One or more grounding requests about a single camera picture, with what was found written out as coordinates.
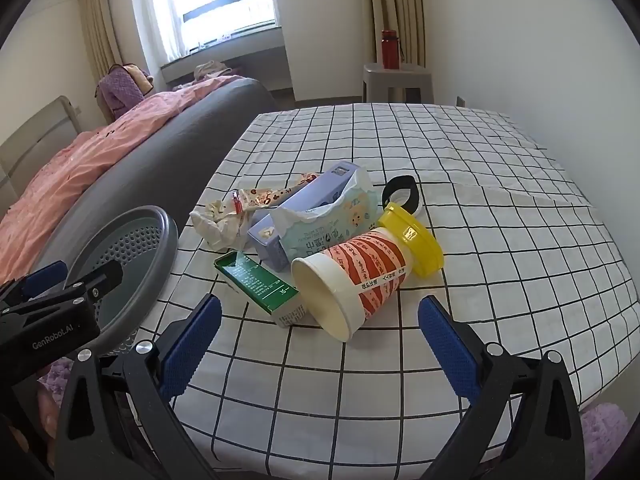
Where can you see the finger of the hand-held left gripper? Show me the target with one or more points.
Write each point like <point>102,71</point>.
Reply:
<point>100,277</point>
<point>47,275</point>

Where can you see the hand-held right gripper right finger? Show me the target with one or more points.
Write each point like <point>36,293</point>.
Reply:
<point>450,350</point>

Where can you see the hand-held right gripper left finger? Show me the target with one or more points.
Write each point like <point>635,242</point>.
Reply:
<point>192,345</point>

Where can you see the grey perforated waste basket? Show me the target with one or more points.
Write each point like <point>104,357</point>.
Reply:
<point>125,240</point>

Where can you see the green drink carton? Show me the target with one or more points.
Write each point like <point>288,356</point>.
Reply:
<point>255,285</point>

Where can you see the yellow plastic lid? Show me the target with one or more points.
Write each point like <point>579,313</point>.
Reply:
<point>420,245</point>

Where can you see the orange striped paper cup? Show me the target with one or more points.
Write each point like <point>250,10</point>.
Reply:
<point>370,270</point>

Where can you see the pale blue tissue pack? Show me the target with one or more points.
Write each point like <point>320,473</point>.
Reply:
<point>325,230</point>

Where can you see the lilac cardboard box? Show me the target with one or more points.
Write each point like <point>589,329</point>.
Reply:
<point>310,190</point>

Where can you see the purple fluffy slipper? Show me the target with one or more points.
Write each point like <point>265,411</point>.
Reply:
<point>605,435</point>
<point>55,377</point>

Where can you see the white checkered tablecloth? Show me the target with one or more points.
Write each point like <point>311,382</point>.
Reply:
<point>500,260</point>

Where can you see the pink blanket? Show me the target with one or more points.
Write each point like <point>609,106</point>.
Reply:
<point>75,160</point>

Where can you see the crumpled white paper wrapper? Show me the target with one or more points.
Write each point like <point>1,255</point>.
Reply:
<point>215,220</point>

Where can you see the beige headboard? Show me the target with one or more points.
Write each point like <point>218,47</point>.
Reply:
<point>35,130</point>

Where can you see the grey bed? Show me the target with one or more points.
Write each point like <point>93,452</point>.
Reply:
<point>165,145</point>

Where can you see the black band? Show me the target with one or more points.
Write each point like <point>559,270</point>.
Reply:
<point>412,195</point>

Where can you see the red patterned snack wrapper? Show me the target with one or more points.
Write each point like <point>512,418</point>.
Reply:
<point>260,197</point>

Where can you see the purple knit cushion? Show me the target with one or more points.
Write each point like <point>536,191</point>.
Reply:
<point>117,92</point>

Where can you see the beige cloth pile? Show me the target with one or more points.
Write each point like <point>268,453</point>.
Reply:
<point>212,70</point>

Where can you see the beige curtain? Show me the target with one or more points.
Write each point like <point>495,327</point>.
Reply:
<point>100,30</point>
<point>395,0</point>

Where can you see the grey window bench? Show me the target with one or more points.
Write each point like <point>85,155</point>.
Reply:
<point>240,65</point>

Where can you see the grey plastic stool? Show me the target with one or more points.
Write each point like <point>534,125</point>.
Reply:
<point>395,80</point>

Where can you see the red water bottle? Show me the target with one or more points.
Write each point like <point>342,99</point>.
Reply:
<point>391,52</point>

